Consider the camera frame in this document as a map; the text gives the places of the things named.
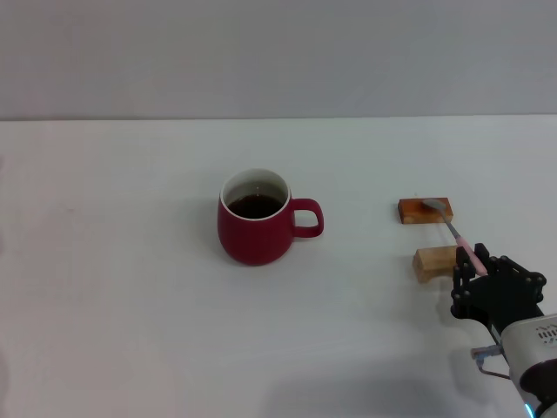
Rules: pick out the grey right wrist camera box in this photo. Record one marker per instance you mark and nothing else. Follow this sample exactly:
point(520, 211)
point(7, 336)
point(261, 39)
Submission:
point(531, 344)

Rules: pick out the dark reddish wooden block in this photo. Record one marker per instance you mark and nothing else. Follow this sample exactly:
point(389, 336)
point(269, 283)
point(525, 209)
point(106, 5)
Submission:
point(411, 211)

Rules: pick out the red ceramic coffee mug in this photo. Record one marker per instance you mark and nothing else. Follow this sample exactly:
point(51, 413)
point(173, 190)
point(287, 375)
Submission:
point(257, 239)

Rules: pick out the light wooden block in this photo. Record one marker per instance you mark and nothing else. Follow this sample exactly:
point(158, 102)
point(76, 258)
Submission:
point(431, 261)

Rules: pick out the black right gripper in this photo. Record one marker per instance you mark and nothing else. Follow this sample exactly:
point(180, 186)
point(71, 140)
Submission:
point(505, 296)

